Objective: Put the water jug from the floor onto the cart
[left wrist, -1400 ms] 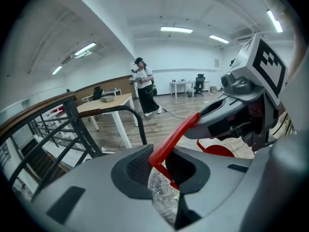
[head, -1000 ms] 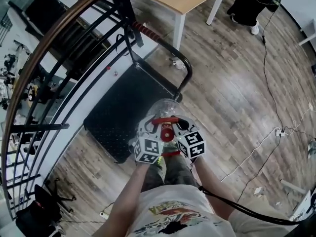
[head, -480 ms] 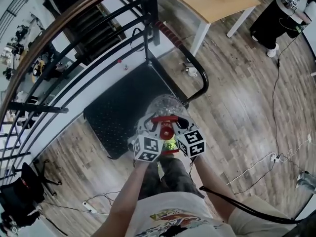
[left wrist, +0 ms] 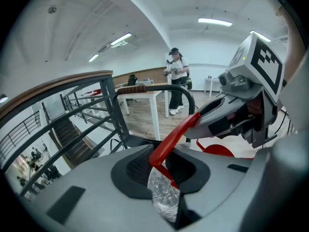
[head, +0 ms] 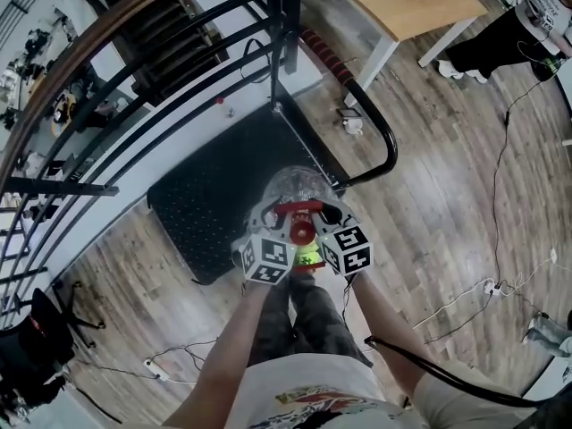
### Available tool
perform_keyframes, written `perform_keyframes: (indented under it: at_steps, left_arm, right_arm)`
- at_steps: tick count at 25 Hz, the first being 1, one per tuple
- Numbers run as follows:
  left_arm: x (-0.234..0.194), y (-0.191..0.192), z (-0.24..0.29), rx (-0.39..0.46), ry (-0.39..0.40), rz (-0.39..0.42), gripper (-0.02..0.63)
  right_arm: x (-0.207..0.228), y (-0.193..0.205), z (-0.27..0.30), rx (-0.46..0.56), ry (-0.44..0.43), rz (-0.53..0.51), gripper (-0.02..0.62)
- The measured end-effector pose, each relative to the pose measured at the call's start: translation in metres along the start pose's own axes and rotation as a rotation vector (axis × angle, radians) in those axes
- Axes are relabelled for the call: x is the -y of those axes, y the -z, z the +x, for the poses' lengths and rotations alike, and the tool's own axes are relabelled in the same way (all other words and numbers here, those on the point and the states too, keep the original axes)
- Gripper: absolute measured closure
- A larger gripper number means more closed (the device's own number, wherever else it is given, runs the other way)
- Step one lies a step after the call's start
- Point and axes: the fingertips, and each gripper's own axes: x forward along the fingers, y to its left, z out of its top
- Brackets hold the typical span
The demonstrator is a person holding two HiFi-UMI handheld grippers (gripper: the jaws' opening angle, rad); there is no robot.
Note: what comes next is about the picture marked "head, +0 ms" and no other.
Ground small red cap bottle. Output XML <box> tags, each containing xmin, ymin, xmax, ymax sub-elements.
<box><xmin>214</xmin><ymin>96</ymin><xmax>237</xmax><ymax>119</ymax></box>

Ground black red swivel chair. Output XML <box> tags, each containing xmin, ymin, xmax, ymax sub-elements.
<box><xmin>0</xmin><ymin>282</ymin><xmax>107</xmax><ymax>415</ymax></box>

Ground white cable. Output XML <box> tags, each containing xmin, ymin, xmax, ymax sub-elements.
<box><xmin>411</xmin><ymin>283</ymin><xmax>486</xmax><ymax>330</ymax></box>

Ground grey camouflage trousers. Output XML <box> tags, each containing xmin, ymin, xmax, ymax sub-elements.
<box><xmin>248</xmin><ymin>273</ymin><xmax>374</xmax><ymax>368</ymax></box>

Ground black platform trolley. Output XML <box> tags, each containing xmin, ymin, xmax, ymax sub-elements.
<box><xmin>146</xmin><ymin>28</ymin><xmax>399</xmax><ymax>286</ymax></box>

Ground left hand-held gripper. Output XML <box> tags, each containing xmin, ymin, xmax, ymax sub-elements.
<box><xmin>231</xmin><ymin>197</ymin><xmax>297</xmax><ymax>288</ymax></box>

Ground person's white printed t-shirt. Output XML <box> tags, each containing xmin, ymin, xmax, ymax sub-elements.
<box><xmin>223</xmin><ymin>357</ymin><xmax>537</xmax><ymax>429</ymax></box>

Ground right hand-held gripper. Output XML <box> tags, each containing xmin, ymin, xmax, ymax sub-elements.
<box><xmin>312</xmin><ymin>201</ymin><xmax>374</xmax><ymax>278</ymax></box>

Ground neon yellow sneaker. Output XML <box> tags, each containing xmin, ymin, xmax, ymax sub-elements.
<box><xmin>293</xmin><ymin>244</ymin><xmax>324</xmax><ymax>273</ymax></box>

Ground person's right forearm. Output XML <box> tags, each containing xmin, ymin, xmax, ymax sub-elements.
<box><xmin>352</xmin><ymin>270</ymin><xmax>430</xmax><ymax>401</ymax></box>

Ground wooden table white legs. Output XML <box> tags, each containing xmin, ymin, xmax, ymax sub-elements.
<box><xmin>312</xmin><ymin>0</ymin><xmax>489</xmax><ymax>109</ymax></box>

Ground black shoulder cable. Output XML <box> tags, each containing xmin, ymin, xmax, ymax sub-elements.
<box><xmin>364</xmin><ymin>335</ymin><xmax>551</xmax><ymax>408</ymax></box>

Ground black cable with adapter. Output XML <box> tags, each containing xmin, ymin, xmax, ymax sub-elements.
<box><xmin>491</xmin><ymin>74</ymin><xmax>551</xmax><ymax>285</ymax></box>

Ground person's left forearm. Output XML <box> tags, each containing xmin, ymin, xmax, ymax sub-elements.
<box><xmin>163</xmin><ymin>279</ymin><xmax>278</xmax><ymax>428</ymax></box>

